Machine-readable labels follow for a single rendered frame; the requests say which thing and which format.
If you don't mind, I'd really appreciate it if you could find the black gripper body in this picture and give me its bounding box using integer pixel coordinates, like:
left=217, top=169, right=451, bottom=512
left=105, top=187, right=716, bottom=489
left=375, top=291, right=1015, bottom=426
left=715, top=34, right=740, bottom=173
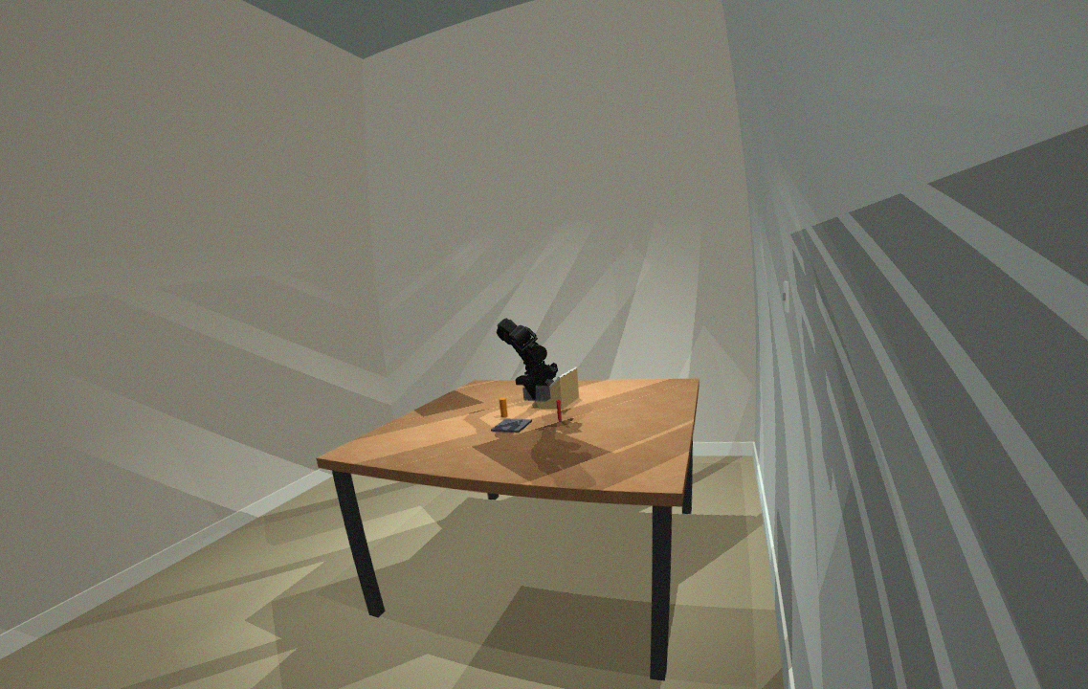
left=516, top=359, right=544, bottom=386

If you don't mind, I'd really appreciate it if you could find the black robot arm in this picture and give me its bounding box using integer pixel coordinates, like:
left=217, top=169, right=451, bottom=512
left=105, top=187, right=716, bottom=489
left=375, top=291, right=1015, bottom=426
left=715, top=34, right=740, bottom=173
left=496, top=318, right=558, bottom=386

